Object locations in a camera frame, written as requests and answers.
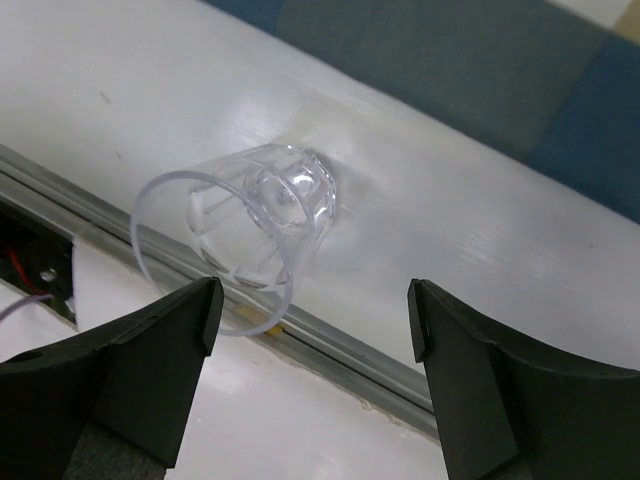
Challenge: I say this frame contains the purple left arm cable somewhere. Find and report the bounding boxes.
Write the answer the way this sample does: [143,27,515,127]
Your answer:
[0,294,54,321]

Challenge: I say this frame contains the clear plastic cup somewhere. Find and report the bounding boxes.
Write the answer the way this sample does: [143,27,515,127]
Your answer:
[129,143,338,337]

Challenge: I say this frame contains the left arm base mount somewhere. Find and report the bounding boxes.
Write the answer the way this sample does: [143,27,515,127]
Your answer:
[1,202,77,326]

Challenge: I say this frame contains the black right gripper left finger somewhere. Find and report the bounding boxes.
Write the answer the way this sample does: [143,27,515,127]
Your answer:
[1,278,224,479]

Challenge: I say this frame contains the blue and tan placemat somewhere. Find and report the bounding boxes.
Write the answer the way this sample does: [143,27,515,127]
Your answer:
[218,1,639,220]

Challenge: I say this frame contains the aluminium rail front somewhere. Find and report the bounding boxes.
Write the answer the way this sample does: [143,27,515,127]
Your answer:
[0,144,441,441]

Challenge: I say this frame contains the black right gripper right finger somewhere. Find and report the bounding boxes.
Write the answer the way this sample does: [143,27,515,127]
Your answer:
[408,279,639,479]

